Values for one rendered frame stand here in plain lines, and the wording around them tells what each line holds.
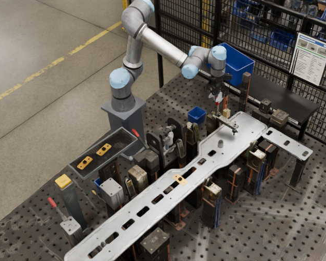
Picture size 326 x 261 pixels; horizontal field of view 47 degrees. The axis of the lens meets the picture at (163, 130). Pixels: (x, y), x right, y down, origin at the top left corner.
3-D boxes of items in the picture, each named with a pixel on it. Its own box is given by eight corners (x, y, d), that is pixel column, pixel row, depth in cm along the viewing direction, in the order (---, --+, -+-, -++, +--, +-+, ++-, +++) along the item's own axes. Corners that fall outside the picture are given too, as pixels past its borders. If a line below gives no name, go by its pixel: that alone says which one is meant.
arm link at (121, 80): (107, 95, 225) (104, 77, 216) (118, 82, 234) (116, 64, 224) (125, 100, 222) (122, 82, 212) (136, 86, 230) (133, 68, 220)
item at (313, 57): (319, 88, 230) (333, 44, 208) (287, 73, 242) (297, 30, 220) (321, 86, 231) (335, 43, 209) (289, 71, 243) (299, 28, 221)
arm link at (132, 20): (116, 13, 182) (199, 71, 185) (127, 2, 189) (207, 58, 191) (109, 29, 191) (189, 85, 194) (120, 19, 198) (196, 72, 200)
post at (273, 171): (273, 176, 240) (281, 146, 219) (259, 167, 246) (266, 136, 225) (279, 171, 243) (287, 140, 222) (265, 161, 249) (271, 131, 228)
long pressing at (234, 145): (88, 291, 166) (87, 289, 164) (59, 257, 177) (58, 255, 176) (270, 127, 230) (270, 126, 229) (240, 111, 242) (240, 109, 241)
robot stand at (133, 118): (109, 149, 262) (100, 106, 234) (129, 132, 273) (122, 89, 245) (131, 162, 253) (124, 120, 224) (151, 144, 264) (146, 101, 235)
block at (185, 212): (183, 218, 222) (183, 189, 201) (167, 205, 228) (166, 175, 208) (190, 212, 224) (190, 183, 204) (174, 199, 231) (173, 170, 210)
